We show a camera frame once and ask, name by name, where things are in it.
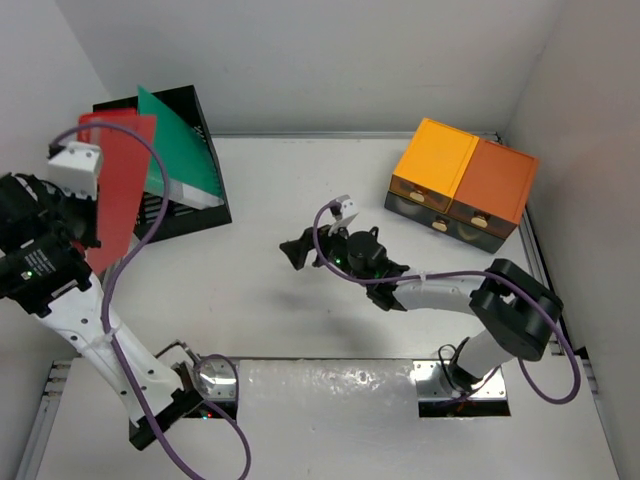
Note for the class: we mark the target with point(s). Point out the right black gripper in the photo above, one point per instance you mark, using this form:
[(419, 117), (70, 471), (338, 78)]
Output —
[(299, 248)]

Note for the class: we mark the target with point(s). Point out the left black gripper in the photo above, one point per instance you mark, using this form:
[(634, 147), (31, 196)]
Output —
[(46, 194)]

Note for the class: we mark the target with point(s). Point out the red notebook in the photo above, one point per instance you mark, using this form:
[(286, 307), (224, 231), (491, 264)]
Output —
[(121, 180)]

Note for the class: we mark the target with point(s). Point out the green notebook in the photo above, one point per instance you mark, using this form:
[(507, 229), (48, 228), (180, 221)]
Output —
[(180, 140)]

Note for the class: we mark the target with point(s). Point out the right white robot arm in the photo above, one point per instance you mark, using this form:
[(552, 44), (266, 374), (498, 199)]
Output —
[(519, 315)]

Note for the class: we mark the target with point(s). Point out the left metal arm base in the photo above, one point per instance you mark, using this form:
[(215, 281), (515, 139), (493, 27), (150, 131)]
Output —
[(214, 377)]

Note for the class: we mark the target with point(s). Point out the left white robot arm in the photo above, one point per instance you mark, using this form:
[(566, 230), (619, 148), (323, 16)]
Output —
[(76, 317)]

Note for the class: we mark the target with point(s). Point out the right metal arm base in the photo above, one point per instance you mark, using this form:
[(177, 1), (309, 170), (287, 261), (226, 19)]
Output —
[(432, 386)]

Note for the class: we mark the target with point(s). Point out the black mesh file organizer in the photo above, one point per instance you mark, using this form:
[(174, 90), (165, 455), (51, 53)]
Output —
[(179, 220)]

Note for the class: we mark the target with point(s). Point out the yellow drawer box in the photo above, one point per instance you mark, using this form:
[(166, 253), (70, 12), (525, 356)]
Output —
[(430, 170)]

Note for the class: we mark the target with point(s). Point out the orange drawer box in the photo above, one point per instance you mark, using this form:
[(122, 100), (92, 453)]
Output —
[(494, 189)]

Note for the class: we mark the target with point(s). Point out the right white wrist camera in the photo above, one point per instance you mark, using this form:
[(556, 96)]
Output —
[(344, 210)]

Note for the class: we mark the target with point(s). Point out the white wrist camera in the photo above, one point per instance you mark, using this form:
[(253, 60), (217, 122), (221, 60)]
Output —
[(76, 168), (344, 210)]

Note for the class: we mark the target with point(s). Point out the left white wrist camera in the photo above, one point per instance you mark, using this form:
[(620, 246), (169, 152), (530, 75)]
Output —
[(76, 168)]

